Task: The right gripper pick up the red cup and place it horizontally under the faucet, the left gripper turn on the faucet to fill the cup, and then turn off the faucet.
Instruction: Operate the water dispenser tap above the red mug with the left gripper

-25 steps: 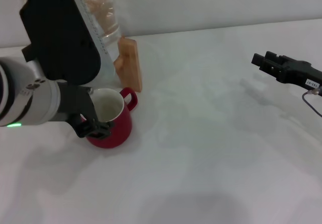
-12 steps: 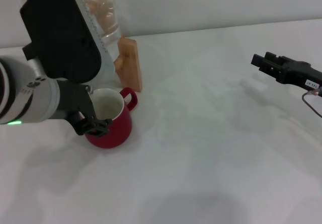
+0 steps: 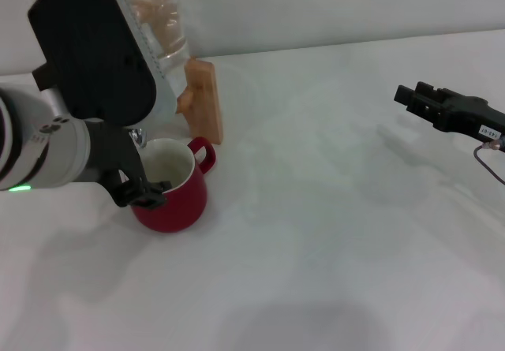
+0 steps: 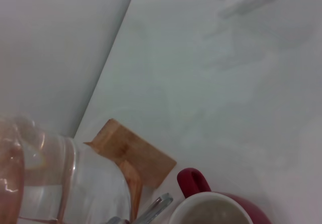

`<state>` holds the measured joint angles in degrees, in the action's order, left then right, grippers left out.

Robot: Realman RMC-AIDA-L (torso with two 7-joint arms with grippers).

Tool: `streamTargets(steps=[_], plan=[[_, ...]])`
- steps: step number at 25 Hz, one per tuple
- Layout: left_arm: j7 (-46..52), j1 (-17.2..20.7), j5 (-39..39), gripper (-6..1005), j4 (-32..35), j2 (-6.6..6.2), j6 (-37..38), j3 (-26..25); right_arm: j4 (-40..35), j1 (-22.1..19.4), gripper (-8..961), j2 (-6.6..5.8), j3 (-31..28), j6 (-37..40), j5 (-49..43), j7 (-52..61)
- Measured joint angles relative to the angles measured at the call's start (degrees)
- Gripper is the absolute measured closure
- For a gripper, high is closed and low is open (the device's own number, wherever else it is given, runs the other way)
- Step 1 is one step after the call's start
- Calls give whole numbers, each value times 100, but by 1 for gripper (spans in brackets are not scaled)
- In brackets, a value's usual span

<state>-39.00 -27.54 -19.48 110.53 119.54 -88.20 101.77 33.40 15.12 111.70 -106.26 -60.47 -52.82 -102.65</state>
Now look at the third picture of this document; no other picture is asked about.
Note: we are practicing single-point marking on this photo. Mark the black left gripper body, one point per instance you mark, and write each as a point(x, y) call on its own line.
point(114, 150)

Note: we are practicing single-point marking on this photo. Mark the clear glass water dispenser jar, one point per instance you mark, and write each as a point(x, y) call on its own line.
point(165, 23)

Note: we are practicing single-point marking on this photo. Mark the red ceramic cup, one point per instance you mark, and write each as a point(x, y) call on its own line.
point(173, 209)

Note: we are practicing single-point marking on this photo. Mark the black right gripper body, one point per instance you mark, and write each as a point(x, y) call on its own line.
point(469, 116)

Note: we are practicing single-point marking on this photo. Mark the wooden dispenser stand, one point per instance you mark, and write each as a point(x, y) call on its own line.
point(203, 102)

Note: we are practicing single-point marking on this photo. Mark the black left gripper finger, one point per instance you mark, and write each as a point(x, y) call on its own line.
point(124, 193)
point(152, 195)

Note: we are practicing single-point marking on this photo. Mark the chrome faucet tap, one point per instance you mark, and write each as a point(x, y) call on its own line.
point(139, 137)

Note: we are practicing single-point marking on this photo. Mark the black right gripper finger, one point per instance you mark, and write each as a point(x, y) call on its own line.
point(428, 88)
point(420, 108)

